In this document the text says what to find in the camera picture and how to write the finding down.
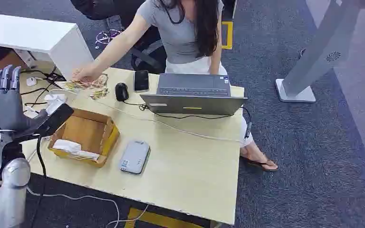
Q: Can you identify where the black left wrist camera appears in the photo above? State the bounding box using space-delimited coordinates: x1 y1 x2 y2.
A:
12 104 75 143

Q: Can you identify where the wooden card box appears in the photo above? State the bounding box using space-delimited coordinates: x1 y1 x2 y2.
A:
48 108 121 168

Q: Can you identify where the black laptop cable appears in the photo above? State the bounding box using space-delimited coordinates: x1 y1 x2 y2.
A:
123 100 252 139

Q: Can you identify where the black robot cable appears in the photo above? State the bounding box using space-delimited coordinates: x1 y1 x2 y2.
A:
36 135 48 179

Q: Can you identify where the white power strip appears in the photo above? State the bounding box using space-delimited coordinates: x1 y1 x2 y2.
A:
44 94 68 116

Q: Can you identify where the black computer mouse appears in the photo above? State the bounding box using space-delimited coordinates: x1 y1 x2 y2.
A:
115 83 130 102

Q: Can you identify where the person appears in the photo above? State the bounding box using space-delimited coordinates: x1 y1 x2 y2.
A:
72 0 279 172

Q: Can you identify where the black power adapter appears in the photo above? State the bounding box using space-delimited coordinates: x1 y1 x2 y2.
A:
45 72 66 86

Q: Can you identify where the short yellow floor tape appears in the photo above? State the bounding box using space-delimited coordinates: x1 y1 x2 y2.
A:
221 21 234 50

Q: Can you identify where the chrome chair base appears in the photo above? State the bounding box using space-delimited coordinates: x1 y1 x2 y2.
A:
95 28 123 45

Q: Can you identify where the grey kiosk stand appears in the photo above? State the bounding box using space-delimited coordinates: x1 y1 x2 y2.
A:
275 0 364 104

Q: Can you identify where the black smartphone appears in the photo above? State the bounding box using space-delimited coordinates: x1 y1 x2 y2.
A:
134 70 150 93

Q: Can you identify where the colourful printed cards pile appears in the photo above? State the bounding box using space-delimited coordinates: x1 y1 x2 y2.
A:
63 74 110 101

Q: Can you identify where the grey power bank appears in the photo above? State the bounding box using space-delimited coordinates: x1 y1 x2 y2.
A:
119 140 151 175

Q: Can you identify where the person's right hand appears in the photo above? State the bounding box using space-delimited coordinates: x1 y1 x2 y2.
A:
72 66 103 83

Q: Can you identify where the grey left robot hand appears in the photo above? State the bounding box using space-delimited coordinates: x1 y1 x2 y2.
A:
0 64 49 134

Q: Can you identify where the black adapter cable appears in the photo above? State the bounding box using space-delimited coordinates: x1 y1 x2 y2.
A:
20 69 57 95

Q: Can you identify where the brown sandal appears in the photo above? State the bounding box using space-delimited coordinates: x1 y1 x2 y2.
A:
240 154 279 172

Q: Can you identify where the black office chair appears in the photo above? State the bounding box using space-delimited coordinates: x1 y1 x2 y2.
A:
70 0 167 75

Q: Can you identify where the long yellow floor tape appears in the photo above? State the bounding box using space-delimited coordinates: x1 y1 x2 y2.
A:
124 208 203 228

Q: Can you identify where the grey laptop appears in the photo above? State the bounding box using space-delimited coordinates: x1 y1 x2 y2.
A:
140 73 248 116

